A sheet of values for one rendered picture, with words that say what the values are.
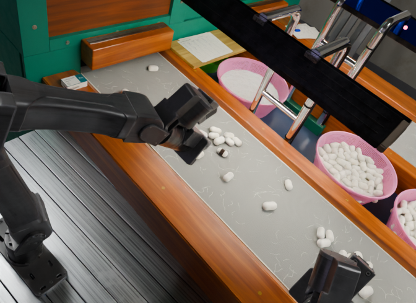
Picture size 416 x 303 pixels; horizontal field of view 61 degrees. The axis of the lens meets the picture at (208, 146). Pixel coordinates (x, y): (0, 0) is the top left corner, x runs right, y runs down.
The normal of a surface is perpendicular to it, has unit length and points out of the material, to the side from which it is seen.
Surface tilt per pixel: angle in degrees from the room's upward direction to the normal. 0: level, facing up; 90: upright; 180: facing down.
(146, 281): 0
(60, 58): 90
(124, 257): 0
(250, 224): 0
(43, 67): 90
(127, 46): 90
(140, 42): 90
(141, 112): 21
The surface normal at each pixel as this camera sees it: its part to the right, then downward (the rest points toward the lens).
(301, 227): 0.26, -0.66
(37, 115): 0.64, 0.67
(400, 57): -0.62, 0.44
